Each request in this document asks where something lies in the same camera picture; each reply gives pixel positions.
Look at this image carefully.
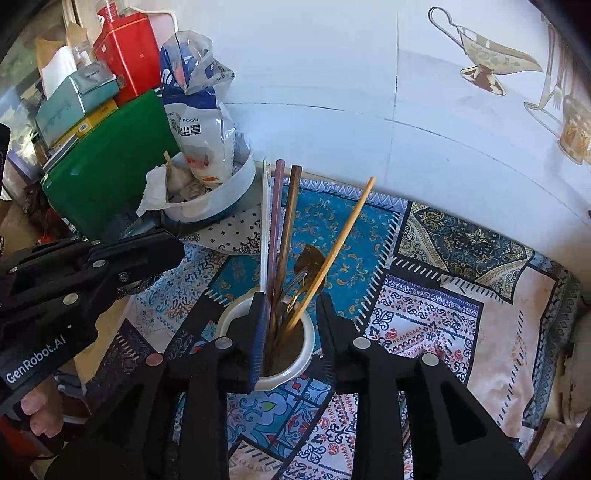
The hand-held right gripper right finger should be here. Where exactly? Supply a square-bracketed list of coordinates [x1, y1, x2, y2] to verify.
[316, 293, 535, 480]

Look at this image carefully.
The blue white plastic bag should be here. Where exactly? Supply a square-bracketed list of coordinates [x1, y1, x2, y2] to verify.
[159, 31, 239, 184]

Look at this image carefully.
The pink chopstick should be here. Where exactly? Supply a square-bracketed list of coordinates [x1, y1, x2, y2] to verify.
[270, 159, 286, 303]

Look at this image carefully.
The teal tissue box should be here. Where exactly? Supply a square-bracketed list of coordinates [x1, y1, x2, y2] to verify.
[34, 46, 123, 145]

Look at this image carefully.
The bamboo chopstick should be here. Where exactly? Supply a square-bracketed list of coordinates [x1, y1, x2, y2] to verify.
[276, 176, 378, 343]

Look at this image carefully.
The brown paper bag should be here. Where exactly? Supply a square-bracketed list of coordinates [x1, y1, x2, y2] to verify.
[34, 22, 87, 85]

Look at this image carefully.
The glass door cabinet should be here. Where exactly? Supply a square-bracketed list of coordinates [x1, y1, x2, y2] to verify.
[0, 41, 47, 185]

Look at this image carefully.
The gold spoon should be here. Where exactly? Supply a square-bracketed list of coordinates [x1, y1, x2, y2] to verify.
[284, 244, 327, 320]

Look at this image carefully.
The person's left hand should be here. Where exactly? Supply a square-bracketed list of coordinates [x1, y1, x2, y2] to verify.
[20, 382, 64, 439]

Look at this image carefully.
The dark brown chopstick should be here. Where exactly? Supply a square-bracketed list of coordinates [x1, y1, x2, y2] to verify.
[273, 165, 304, 326]

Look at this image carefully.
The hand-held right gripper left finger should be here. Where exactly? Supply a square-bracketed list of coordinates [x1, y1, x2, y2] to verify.
[46, 291, 271, 480]

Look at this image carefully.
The red tin box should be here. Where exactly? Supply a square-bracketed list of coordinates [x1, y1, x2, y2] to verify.
[93, 12, 163, 108]

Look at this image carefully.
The yellow flat box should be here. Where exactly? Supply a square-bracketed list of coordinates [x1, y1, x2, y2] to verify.
[45, 99, 119, 149]

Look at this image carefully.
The white cable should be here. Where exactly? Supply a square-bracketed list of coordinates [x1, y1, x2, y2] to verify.
[120, 6, 179, 34]

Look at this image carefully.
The white ceramic cup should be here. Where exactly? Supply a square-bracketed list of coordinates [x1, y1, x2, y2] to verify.
[216, 292, 316, 392]

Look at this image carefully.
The patterned patchwork mat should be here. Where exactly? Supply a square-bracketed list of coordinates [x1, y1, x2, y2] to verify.
[87, 177, 583, 480]

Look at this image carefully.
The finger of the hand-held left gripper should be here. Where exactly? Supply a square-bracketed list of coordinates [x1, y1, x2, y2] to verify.
[0, 258, 184, 352]
[0, 230, 185, 278]

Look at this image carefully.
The white round bowl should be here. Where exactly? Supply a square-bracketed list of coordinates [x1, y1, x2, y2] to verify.
[137, 138, 256, 228]

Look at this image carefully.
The green plastic board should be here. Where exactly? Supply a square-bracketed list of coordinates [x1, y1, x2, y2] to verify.
[40, 89, 182, 237]

